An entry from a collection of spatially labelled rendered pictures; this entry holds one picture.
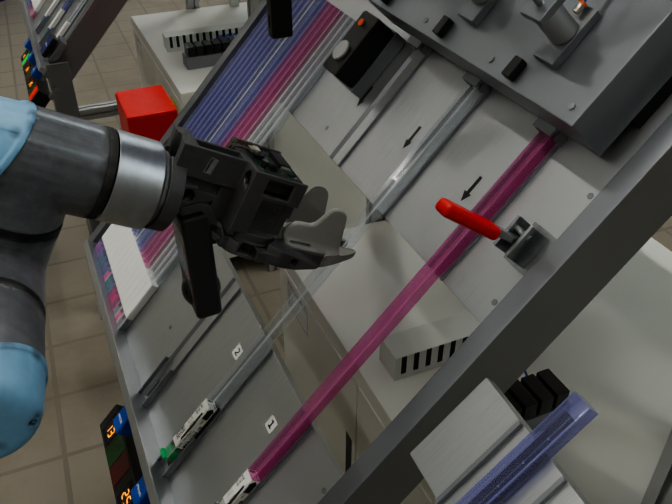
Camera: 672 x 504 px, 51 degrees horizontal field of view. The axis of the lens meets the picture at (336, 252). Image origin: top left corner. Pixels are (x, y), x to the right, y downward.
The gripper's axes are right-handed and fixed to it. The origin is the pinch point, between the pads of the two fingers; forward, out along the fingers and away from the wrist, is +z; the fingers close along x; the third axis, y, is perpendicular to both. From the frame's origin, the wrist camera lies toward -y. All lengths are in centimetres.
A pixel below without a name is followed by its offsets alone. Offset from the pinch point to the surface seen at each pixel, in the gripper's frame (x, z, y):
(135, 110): 82, 2, -19
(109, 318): 26.3, -8.6, -29.9
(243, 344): 3.2, -2.7, -14.9
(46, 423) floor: 84, 10, -104
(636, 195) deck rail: -21.1, 5.6, 19.9
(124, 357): 18.5, -7.9, -30.1
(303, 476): -15.1, -2.9, -15.2
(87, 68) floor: 320, 47, -83
